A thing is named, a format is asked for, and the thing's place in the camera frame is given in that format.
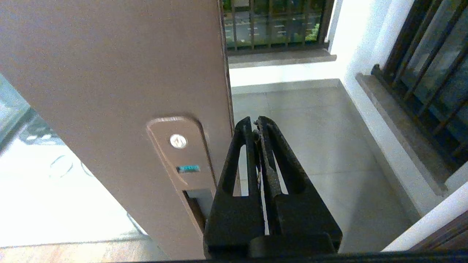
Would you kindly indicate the dark brown door jamb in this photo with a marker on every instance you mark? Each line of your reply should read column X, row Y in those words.
column 449, row 237

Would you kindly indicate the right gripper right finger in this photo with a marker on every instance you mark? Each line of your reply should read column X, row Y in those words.
column 299, row 215

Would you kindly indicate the black balcony railing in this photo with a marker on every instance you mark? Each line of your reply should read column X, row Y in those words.
column 270, row 22

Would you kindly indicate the grey stone window sill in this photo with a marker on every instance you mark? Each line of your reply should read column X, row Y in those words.
column 402, row 124

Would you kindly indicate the grey stone railing ledge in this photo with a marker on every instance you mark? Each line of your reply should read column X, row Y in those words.
column 281, row 57

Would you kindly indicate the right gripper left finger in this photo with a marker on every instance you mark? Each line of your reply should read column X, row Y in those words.
column 234, row 215

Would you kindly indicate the brown framed sliding glass door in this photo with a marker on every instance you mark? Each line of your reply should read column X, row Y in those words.
column 109, row 73

